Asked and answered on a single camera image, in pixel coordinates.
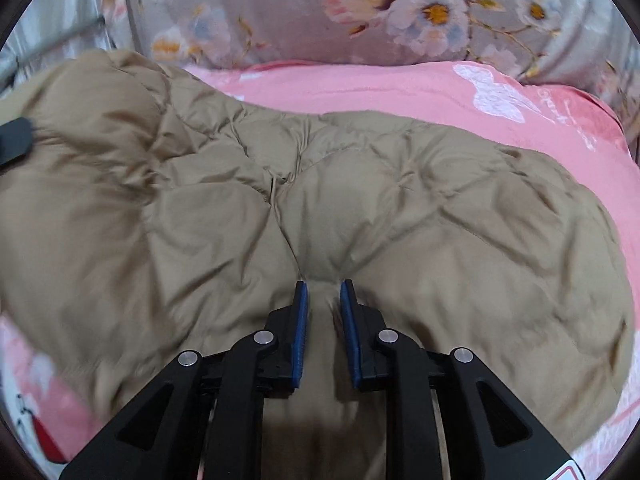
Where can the grey floral quilt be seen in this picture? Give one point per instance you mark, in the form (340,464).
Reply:
(300,10)

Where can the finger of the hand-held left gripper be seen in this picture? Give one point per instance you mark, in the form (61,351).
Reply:
(14,141)

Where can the grey metal bar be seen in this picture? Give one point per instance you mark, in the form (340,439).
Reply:
(60,35)

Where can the white satin curtain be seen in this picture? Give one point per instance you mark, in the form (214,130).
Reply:
(55,15)

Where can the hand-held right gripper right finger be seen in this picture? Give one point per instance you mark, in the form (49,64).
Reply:
(350,340)

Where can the tan quilted jacket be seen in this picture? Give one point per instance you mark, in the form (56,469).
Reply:
(400,200)

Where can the pink printed blanket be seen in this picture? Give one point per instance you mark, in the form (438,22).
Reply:
(390,90)

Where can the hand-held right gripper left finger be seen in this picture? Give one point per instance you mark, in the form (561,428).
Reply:
(299,340)

